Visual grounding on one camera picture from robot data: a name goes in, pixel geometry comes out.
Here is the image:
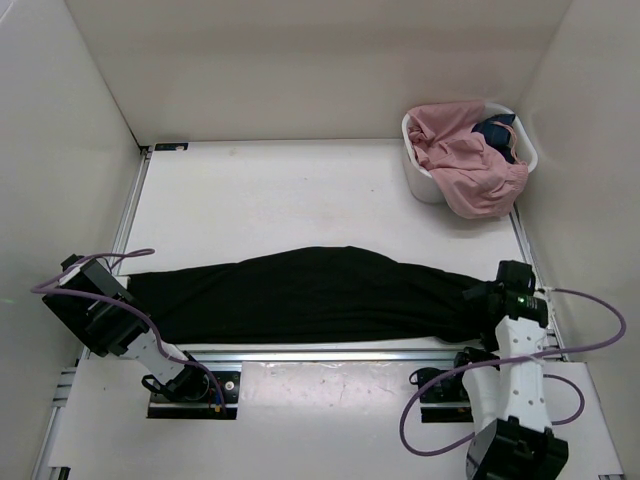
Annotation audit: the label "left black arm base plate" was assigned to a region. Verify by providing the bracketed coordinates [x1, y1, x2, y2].
[141, 367, 241, 420]

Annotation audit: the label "blue label sticker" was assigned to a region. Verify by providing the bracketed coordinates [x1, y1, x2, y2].
[154, 142, 189, 152]

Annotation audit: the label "black trousers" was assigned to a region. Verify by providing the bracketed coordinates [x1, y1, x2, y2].
[128, 247, 495, 344]

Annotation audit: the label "pink garment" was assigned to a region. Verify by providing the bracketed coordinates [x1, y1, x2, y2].
[407, 100, 530, 219]

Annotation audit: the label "white laundry basket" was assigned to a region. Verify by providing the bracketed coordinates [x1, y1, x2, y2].
[401, 102, 539, 204]

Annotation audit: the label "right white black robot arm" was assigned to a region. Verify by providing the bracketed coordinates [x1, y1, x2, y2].
[449, 260, 569, 479]

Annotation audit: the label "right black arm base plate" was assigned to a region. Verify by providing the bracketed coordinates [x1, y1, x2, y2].
[409, 367, 518, 424]

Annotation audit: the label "aluminium rail frame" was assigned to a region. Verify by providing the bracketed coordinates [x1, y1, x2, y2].
[29, 144, 626, 480]

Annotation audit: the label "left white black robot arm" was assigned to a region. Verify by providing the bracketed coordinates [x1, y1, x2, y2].
[31, 249, 221, 403]

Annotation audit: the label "navy blue garment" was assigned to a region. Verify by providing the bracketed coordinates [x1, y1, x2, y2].
[472, 114, 517, 164]

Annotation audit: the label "white front cover board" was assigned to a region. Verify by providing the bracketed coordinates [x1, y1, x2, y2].
[48, 360, 614, 465]

